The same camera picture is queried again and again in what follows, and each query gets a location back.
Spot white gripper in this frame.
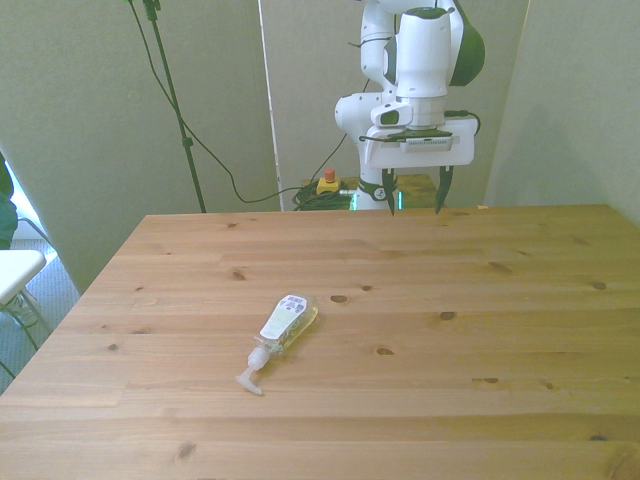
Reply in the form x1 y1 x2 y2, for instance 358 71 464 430
363 116 477 217

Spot clear yellow sanitizer pump bottle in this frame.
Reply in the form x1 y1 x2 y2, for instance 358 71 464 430
234 293 320 397

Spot yellow emergency stop button box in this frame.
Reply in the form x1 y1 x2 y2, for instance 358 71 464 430
316 168 343 197

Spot white folding chair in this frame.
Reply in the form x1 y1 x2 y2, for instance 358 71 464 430
0 249 49 351

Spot dark green plant leaves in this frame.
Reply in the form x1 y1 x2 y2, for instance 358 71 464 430
0 151 20 250

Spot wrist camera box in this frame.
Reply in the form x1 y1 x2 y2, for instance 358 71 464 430
399 130 462 150

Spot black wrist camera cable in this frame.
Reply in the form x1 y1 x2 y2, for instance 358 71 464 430
444 110 482 137

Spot coiled dark cable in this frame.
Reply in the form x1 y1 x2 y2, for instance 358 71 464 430
291 184 352 212

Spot thin dark stand cable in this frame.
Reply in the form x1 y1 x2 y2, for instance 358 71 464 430
130 0 348 204

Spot dark metal camera stand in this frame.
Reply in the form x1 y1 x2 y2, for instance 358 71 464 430
124 0 208 214

